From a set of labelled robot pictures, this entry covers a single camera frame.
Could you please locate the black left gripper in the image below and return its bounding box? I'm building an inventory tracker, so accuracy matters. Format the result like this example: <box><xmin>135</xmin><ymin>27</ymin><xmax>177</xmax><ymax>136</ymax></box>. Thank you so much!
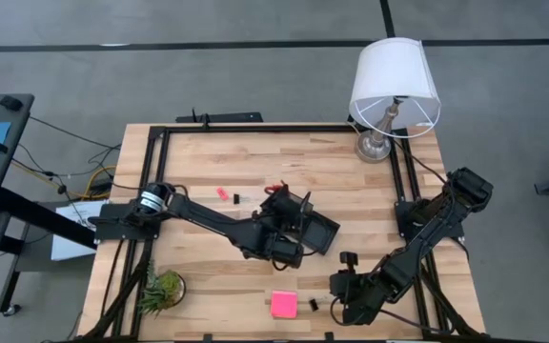
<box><xmin>259</xmin><ymin>183</ymin><xmax>304</xmax><ymax>229</ymax></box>

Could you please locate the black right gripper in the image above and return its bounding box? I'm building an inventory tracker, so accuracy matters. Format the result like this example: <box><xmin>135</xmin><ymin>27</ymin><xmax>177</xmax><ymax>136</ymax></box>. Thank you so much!
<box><xmin>329</xmin><ymin>270</ymin><xmax>378</xmax><ymax>313</ymax></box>

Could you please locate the black desk organizer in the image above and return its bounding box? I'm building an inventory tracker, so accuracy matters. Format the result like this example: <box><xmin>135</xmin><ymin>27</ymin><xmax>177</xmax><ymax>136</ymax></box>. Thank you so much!
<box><xmin>283</xmin><ymin>190</ymin><xmax>341</xmax><ymax>256</ymax></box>

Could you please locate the pink sticky note pad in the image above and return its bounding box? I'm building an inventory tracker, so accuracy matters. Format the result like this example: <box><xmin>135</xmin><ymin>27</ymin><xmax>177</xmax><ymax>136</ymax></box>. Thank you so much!
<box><xmin>270</xmin><ymin>290</ymin><xmax>299</xmax><ymax>319</ymax></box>

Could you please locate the black box behind table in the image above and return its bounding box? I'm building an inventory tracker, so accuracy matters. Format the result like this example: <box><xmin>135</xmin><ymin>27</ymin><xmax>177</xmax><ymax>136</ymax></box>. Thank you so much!
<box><xmin>174</xmin><ymin>108</ymin><xmax>264</xmax><ymax>124</ymax></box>

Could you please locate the potted succulent plant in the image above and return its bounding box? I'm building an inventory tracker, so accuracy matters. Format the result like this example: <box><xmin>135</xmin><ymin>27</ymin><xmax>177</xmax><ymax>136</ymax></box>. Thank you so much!
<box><xmin>138</xmin><ymin>260</ymin><xmax>188</xmax><ymax>316</ymax></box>

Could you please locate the table lamp white shade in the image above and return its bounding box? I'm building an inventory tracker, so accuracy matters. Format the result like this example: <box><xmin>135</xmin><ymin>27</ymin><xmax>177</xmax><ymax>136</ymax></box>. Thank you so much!
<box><xmin>348</xmin><ymin>36</ymin><xmax>442</xmax><ymax>165</ymax></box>

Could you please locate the white paper sheet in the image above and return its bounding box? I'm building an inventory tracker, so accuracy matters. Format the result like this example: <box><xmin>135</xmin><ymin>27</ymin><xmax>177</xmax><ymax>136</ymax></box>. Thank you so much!
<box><xmin>50</xmin><ymin>199</ymin><xmax>109</xmax><ymax>262</ymax></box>

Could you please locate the black computer mouse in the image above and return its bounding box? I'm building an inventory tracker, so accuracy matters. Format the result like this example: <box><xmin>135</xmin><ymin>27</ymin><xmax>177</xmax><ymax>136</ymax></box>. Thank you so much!
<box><xmin>0</xmin><ymin>95</ymin><xmax>24</xmax><ymax>111</ymax></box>

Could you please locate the black aluminium table frame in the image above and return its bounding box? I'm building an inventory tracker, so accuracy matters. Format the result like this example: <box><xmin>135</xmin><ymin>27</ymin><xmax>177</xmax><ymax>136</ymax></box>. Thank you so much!
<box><xmin>81</xmin><ymin>124</ymin><xmax>484</xmax><ymax>343</ymax></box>

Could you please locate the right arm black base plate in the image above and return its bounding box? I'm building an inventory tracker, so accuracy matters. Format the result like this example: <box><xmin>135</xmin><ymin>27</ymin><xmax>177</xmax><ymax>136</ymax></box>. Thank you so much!
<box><xmin>395</xmin><ymin>199</ymin><xmax>465</xmax><ymax>239</ymax></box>

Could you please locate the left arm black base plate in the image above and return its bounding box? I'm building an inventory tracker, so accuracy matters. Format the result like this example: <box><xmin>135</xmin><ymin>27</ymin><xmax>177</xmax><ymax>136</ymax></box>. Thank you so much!
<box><xmin>93</xmin><ymin>202</ymin><xmax>164</xmax><ymax>241</ymax></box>

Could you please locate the yellow cable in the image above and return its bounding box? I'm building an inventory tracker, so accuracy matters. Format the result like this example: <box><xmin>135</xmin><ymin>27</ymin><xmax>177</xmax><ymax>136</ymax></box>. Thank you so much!
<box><xmin>81</xmin><ymin>164</ymin><xmax>118</xmax><ymax>199</ymax></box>

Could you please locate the black floor cable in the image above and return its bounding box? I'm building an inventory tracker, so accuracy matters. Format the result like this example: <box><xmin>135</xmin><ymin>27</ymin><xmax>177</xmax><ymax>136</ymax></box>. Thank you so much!
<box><xmin>29</xmin><ymin>115</ymin><xmax>122</xmax><ymax>151</ymax></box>

